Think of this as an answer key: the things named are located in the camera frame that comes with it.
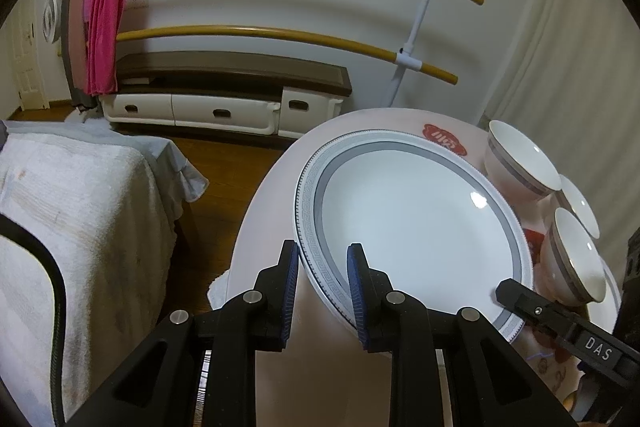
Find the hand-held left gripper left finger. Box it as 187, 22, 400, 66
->
65, 239, 301, 427

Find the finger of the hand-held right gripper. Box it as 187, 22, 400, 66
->
496, 278, 576, 343

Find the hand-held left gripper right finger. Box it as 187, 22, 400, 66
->
346, 243, 581, 427

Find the grey rimmed white plate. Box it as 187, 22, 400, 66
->
292, 130, 535, 345
585, 257, 624, 333

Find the grey rimmed white bowl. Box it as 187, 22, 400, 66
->
484, 119, 563, 202
555, 174, 601, 240
537, 207, 608, 306

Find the white floor cloth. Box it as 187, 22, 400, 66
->
206, 274, 233, 308

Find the white and brown low cabinet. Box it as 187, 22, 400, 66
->
97, 52, 352, 138

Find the white curtain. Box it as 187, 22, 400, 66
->
480, 0, 640, 228

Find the bed with white blanket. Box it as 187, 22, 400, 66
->
0, 119, 210, 427

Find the pink towel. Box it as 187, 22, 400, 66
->
84, 0, 133, 96

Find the brown towel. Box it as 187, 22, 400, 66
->
60, 0, 98, 110

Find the white door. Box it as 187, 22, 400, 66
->
12, 24, 51, 110

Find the white fan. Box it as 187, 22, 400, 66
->
42, 0, 63, 42

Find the black cable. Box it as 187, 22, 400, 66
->
0, 213, 68, 427

